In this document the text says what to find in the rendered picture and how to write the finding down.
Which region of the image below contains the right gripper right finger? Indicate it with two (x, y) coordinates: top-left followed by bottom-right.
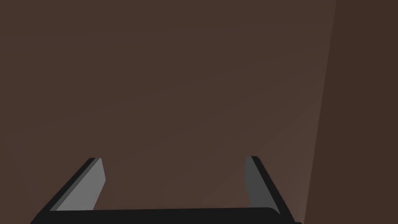
(244, 156), (293, 218)

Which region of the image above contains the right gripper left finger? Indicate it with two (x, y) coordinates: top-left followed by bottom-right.
(43, 157), (106, 212)

